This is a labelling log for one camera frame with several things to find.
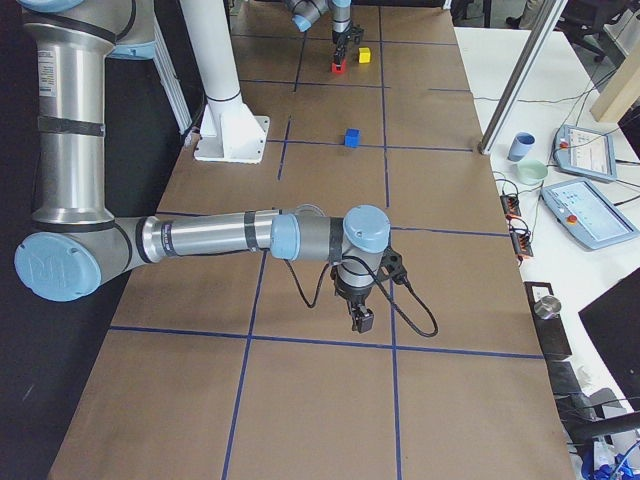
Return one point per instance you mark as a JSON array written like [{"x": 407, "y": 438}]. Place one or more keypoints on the blue wooden block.
[{"x": 352, "y": 138}]

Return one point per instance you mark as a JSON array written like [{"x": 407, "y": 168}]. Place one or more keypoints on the metal cylinder weight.
[{"x": 547, "y": 307}]

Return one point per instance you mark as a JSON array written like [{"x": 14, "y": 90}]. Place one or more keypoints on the aluminium frame post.
[{"x": 544, "y": 25}]

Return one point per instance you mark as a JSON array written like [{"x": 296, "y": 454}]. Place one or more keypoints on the teach pendant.
[
  {"x": 590, "y": 218},
  {"x": 585, "y": 152}
]

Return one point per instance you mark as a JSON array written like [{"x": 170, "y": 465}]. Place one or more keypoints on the black box on desk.
[{"x": 551, "y": 333}]

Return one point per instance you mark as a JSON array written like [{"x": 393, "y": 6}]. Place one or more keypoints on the teach pendant near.
[{"x": 590, "y": 218}]

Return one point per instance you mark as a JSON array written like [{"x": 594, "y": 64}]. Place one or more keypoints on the blue plastic cup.
[{"x": 521, "y": 145}]

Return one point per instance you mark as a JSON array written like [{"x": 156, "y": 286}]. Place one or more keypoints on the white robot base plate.
[{"x": 240, "y": 140}]

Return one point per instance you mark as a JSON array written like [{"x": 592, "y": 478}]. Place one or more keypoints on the red wooden block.
[{"x": 338, "y": 67}]

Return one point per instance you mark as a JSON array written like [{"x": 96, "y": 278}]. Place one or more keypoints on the orange black connector board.
[{"x": 511, "y": 205}]

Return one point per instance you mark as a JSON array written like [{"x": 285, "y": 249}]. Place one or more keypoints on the teach pendant far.
[{"x": 585, "y": 152}]

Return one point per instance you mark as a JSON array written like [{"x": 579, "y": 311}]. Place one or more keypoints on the yellow wooden block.
[{"x": 364, "y": 55}]

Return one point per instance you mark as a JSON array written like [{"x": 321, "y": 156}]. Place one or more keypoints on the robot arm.
[
  {"x": 147, "y": 171},
  {"x": 307, "y": 12}
]

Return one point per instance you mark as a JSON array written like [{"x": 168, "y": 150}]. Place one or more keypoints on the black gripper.
[
  {"x": 340, "y": 38},
  {"x": 351, "y": 294}
]

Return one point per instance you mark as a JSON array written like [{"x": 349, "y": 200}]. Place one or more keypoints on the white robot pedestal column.
[{"x": 208, "y": 31}]

